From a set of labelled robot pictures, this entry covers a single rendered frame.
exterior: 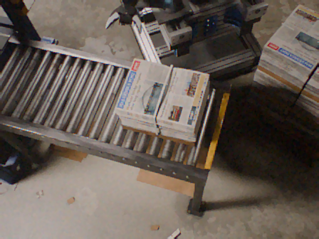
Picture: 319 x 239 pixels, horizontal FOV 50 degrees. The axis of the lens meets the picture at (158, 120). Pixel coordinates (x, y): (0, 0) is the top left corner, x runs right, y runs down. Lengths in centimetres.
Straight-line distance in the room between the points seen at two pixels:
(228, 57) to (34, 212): 180
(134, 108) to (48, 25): 203
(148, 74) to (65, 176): 126
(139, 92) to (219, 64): 117
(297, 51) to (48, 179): 187
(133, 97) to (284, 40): 93
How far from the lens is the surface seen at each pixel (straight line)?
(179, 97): 153
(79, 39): 319
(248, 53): 270
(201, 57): 266
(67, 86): 194
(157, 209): 241
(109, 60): 197
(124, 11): 156
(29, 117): 193
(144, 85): 157
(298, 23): 213
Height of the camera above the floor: 236
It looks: 64 degrees down
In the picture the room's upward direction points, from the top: 9 degrees counter-clockwise
